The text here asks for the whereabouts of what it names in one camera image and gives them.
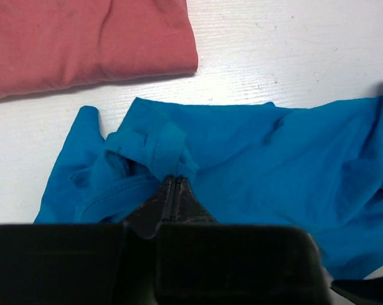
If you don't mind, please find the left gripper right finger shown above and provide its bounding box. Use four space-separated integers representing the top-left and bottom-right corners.
173 176 217 224

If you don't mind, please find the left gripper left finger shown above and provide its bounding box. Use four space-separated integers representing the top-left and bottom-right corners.
124 177 176 239

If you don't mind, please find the blue t-shirt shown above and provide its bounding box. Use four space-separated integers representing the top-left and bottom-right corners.
35 95 383 279

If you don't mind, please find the folded salmon pink t-shirt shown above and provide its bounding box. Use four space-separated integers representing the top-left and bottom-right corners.
0 1 198 98

